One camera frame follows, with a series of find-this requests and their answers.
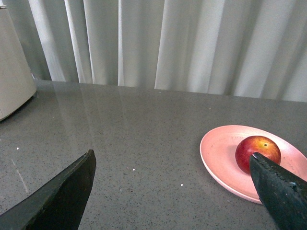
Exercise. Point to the pink plate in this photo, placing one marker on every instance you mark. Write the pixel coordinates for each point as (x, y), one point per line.
(218, 148)

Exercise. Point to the red yellow apple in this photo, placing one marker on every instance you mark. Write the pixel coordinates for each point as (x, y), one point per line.
(252, 144)

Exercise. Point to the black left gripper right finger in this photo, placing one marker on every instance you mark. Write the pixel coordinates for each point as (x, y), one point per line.
(283, 194)

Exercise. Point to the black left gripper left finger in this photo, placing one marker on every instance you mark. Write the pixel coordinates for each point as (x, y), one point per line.
(57, 205)

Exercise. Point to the white curtain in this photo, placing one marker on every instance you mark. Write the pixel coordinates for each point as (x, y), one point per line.
(251, 48)

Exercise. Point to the beige appliance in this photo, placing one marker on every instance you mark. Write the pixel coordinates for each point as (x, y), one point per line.
(17, 85)

